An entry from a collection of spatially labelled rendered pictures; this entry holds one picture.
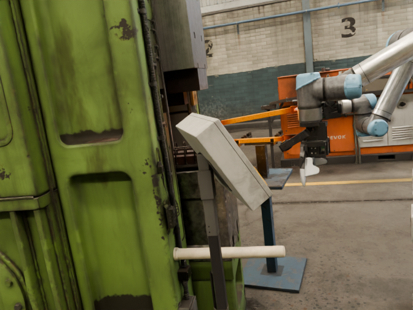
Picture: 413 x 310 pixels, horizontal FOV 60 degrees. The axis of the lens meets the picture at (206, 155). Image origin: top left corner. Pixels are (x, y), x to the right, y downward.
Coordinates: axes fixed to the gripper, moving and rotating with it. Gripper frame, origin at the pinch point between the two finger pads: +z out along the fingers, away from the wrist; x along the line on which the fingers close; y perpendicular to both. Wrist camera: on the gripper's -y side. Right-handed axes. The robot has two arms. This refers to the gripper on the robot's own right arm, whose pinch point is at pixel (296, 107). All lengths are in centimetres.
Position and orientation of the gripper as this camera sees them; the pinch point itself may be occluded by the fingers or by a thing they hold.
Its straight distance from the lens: 179.0
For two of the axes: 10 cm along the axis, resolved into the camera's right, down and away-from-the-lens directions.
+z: -9.7, 1.2, 2.1
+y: 1.6, 9.7, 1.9
